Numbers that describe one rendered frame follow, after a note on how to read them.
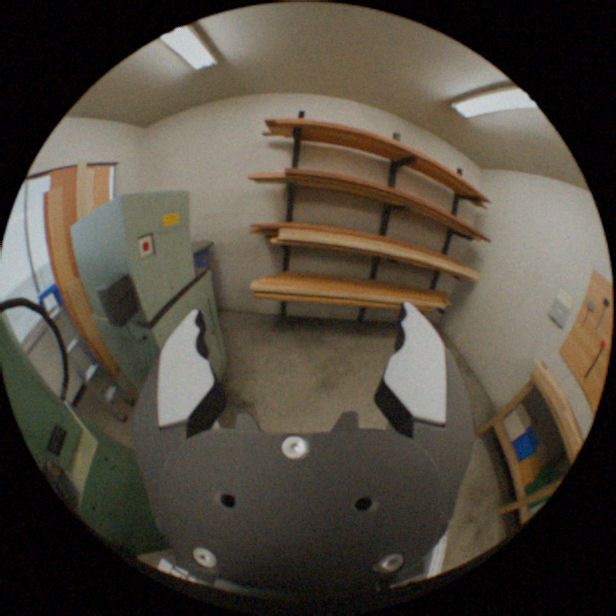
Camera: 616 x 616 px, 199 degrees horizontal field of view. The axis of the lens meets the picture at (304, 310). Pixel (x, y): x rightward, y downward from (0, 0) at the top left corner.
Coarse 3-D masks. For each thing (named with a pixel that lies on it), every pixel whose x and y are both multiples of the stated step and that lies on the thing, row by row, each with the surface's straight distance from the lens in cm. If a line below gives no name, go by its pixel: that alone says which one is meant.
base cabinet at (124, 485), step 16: (96, 432) 100; (112, 448) 88; (128, 448) 145; (112, 464) 86; (128, 464) 92; (112, 480) 90; (128, 480) 96; (112, 496) 94; (128, 496) 100; (144, 496) 108; (112, 512) 98; (128, 512) 104; (144, 512) 113; (96, 528) 98; (112, 528) 103; (128, 528) 110; (144, 528) 118; (128, 544) 116; (144, 544) 125; (160, 544) 138
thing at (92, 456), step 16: (80, 416) 106; (80, 448) 87; (96, 448) 79; (80, 464) 86; (96, 464) 82; (64, 480) 96; (80, 480) 86; (96, 480) 85; (80, 496) 87; (96, 496) 89; (80, 512) 90; (96, 512) 93
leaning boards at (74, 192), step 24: (72, 168) 240; (96, 168) 246; (48, 192) 220; (72, 192) 230; (96, 192) 238; (48, 216) 214; (72, 216) 224; (48, 240) 212; (72, 264) 217; (72, 288) 199; (72, 312) 202; (96, 336) 211
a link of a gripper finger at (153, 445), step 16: (144, 384) 9; (144, 400) 8; (144, 416) 8; (144, 432) 8; (160, 432) 7; (176, 432) 7; (192, 432) 7; (144, 448) 7; (160, 448) 7; (144, 464) 7; (160, 464) 7; (144, 480) 7; (160, 512) 7
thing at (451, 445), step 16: (448, 352) 9; (448, 368) 8; (448, 384) 8; (464, 384) 8; (448, 400) 7; (464, 400) 8; (448, 416) 7; (464, 416) 7; (400, 432) 7; (416, 432) 6; (432, 432) 6; (448, 432) 7; (464, 432) 7; (432, 448) 6; (448, 448) 6; (464, 448) 7; (448, 464) 6; (464, 464) 7; (448, 480) 6; (448, 496) 6; (448, 512) 6
